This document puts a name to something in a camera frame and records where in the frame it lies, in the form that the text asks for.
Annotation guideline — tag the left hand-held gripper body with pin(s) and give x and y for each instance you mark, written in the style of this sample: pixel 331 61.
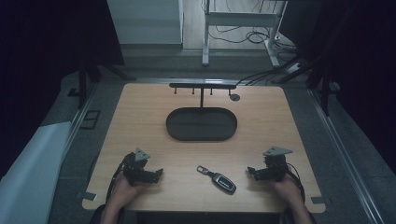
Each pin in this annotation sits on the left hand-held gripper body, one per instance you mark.
pixel 137 169

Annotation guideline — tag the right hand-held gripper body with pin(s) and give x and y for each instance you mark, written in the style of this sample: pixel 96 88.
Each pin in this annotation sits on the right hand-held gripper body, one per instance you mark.
pixel 274 166

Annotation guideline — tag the black car key fob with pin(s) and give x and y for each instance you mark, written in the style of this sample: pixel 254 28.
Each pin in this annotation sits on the black car key fob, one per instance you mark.
pixel 221 180

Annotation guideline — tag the black key rack with tray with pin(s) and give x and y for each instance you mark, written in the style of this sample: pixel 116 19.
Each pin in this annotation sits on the black key rack with tray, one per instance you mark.
pixel 201 123

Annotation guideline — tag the person's left hand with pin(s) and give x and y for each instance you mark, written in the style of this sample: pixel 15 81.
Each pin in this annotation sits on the person's left hand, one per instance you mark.
pixel 126 191

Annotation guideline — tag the person's right hand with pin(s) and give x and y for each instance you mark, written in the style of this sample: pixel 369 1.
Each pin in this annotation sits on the person's right hand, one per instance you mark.
pixel 285 191

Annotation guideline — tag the grey tape piece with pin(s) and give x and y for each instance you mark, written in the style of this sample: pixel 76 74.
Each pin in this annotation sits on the grey tape piece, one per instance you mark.
pixel 319 200
pixel 87 196

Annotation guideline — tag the round grey table grommet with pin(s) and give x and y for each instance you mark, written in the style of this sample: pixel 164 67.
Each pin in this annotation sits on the round grey table grommet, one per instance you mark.
pixel 234 97

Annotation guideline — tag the black stand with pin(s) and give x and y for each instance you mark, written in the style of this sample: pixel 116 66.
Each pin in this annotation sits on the black stand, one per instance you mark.
pixel 320 77
pixel 93 74

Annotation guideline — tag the white sheet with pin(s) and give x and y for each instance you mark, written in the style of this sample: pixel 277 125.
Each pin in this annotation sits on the white sheet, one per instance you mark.
pixel 31 174

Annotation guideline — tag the white cabinet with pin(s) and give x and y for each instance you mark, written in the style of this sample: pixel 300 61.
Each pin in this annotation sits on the white cabinet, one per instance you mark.
pixel 144 21

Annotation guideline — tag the white metal desk frame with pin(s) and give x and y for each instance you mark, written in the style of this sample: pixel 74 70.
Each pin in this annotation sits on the white metal desk frame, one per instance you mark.
pixel 241 23

